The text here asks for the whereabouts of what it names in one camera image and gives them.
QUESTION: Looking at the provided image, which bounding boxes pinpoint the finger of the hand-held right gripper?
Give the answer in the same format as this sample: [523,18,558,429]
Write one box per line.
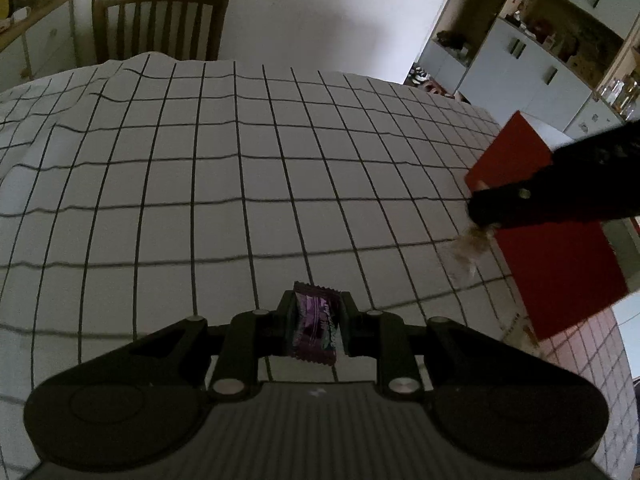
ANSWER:
[467,120,640,228]

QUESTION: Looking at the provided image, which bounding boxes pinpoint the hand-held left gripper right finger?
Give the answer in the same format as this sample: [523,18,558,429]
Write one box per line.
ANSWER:
[340,294,546,402]

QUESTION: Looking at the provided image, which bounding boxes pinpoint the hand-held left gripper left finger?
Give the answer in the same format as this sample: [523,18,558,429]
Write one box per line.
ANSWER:
[125,290,300,402]

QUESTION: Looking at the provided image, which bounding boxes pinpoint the purple candy wrapper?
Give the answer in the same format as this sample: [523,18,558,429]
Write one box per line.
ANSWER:
[289,281,351,367]

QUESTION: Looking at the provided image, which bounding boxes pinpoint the red cardboard box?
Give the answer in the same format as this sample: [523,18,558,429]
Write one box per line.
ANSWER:
[464,111,629,342]

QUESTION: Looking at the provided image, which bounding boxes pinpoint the small clear nut packet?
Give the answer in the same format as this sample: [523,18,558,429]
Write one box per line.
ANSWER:
[447,222,496,278]

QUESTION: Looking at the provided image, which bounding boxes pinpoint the row of glass bottles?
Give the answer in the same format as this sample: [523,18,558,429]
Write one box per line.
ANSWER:
[597,77,640,121]

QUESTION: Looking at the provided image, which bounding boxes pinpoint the row of shoes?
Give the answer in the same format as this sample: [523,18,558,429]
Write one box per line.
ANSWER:
[410,62,451,96]

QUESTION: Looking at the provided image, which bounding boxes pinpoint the dark wooden chair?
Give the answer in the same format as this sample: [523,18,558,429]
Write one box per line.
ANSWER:
[91,0,231,63]

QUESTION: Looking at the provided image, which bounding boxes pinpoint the wooden side cabinet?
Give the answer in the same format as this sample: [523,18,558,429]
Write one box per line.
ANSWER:
[0,0,76,91]

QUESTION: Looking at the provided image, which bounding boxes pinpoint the white wall cabinet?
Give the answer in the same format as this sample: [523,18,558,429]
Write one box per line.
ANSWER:
[415,0,640,146]

